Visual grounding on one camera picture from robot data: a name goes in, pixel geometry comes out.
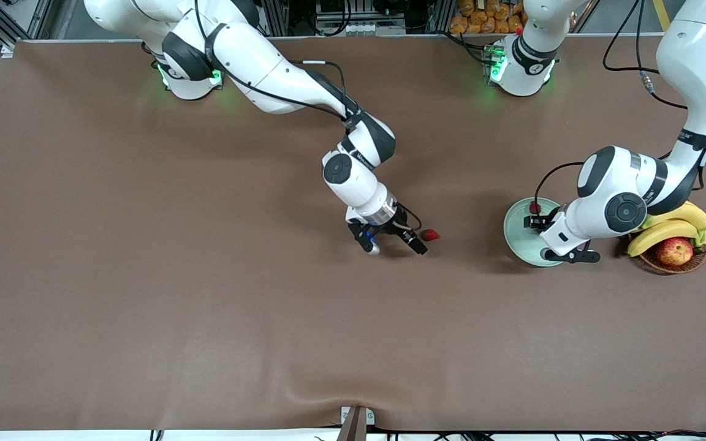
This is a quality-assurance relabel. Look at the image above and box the aluminium frame profile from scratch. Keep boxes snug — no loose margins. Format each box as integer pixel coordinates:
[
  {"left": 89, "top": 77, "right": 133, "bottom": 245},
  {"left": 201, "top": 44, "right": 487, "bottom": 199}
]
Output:
[
  {"left": 19, "top": 0, "right": 55, "bottom": 41},
  {"left": 265, "top": 0, "right": 290, "bottom": 37},
  {"left": 430, "top": 0, "right": 455, "bottom": 34}
]

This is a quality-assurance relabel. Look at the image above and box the white connector strip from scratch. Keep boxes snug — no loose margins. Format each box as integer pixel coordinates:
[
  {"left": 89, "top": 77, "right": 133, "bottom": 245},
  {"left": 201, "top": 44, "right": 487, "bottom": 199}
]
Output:
[{"left": 336, "top": 21, "right": 385, "bottom": 37}]

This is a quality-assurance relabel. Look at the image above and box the pale green round plate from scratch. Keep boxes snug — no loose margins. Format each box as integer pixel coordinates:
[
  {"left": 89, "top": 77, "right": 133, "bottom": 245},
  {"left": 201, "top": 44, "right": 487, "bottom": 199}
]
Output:
[{"left": 503, "top": 197, "right": 565, "bottom": 268}]

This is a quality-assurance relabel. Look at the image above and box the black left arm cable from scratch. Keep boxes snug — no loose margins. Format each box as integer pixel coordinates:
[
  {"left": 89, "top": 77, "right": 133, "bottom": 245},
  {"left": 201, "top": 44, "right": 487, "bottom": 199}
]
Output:
[{"left": 534, "top": 0, "right": 689, "bottom": 206}]

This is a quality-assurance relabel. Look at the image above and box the red yellow apple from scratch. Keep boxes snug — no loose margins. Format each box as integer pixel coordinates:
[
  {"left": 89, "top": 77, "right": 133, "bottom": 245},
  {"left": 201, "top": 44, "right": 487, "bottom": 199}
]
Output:
[{"left": 655, "top": 237, "right": 695, "bottom": 266}]

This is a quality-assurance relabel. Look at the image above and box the brown wicker basket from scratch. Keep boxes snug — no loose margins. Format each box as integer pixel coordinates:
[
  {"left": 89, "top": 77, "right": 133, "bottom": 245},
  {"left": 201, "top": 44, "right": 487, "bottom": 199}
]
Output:
[{"left": 629, "top": 202, "right": 706, "bottom": 275}]

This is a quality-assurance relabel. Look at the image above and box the large brown table mat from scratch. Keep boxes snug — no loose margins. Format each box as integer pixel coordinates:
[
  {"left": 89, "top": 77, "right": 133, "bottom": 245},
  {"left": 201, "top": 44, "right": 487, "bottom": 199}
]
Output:
[{"left": 0, "top": 37, "right": 706, "bottom": 432}]

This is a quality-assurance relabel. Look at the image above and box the pile of orange bread rolls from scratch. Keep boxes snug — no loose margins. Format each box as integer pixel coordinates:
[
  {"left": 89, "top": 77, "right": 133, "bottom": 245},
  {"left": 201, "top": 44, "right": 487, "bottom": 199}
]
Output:
[{"left": 449, "top": 0, "right": 528, "bottom": 36}]

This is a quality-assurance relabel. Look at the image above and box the black electronics box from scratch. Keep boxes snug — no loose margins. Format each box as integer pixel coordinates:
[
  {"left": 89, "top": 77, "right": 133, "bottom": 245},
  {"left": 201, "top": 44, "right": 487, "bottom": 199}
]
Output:
[{"left": 316, "top": 0, "right": 354, "bottom": 19}]

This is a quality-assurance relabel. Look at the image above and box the grey bracket with brown bar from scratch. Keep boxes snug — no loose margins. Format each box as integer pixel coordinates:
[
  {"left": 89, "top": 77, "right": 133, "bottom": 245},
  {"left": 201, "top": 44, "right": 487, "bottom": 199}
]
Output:
[{"left": 336, "top": 405, "right": 376, "bottom": 441}]

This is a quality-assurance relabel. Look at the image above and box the long yellow banana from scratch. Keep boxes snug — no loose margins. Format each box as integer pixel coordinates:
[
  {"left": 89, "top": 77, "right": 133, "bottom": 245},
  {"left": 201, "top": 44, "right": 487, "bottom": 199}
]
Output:
[
  {"left": 626, "top": 219, "right": 700, "bottom": 258},
  {"left": 641, "top": 202, "right": 706, "bottom": 233}
]

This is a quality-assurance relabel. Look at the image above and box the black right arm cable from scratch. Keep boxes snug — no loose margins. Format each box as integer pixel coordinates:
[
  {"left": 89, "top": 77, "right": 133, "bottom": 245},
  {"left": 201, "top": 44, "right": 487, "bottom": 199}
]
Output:
[{"left": 194, "top": 0, "right": 422, "bottom": 233}]

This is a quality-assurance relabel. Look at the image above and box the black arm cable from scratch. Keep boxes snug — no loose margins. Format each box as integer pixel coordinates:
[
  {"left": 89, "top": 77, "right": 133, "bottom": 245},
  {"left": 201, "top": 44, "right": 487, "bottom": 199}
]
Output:
[
  {"left": 534, "top": 0, "right": 689, "bottom": 206},
  {"left": 194, "top": 0, "right": 422, "bottom": 233}
]

